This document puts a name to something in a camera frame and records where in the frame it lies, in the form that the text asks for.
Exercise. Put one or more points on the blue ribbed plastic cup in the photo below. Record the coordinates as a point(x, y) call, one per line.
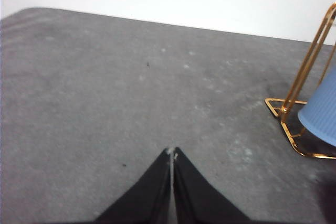
point(323, 113)

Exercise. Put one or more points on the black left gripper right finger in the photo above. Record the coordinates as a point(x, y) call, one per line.
point(199, 200)

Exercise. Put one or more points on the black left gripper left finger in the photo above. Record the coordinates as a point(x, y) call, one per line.
point(147, 197)

